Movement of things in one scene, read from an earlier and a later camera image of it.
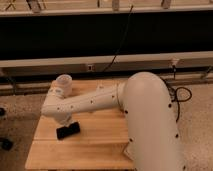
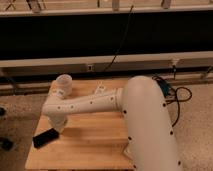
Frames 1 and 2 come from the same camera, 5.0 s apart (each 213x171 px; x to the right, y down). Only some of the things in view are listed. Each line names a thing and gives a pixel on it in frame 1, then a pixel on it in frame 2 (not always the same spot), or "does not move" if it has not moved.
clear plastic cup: (65, 82) does not move
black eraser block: (65, 131) → (45, 137)
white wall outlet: (90, 67) does not move
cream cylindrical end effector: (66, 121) → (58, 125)
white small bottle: (100, 86) does not move
